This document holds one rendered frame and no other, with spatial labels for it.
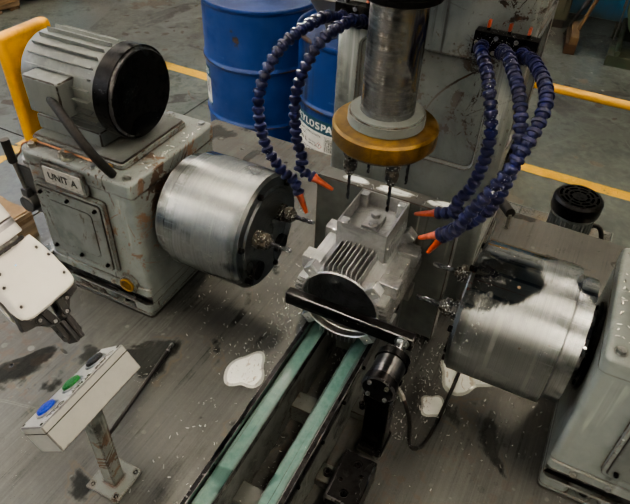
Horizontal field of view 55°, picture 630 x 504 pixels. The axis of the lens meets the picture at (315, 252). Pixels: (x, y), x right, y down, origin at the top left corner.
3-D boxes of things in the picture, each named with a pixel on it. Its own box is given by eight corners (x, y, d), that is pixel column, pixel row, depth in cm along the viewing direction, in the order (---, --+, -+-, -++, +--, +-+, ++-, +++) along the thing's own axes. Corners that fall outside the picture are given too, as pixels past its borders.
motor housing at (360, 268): (335, 264, 135) (341, 195, 123) (415, 293, 129) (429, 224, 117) (293, 322, 122) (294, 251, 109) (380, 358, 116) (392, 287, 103)
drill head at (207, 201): (180, 203, 151) (167, 113, 135) (309, 249, 140) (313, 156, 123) (112, 261, 134) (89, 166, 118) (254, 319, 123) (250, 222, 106)
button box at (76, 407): (119, 370, 101) (98, 347, 99) (142, 366, 96) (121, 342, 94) (41, 452, 89) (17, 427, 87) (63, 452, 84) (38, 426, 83)
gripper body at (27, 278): (-25, 260, 81) (31, 323, 85) (33, 220, 88) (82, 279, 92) (-44, 271, 86) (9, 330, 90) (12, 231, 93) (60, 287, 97)
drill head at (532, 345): (432, 292, 130) (454, 198, 114) (633, 363, 117) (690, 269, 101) (391, 375, 113) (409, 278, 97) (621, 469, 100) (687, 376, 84)
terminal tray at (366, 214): (358, 216, 124) (361, 187, 119) (406, 232, 121) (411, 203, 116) (333, 249, 116) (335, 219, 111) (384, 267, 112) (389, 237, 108)
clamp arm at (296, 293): (416, 342, 108) (291, 294, 116) (418, 331, 106) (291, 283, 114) (409, 356, 106) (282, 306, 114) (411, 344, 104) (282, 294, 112)
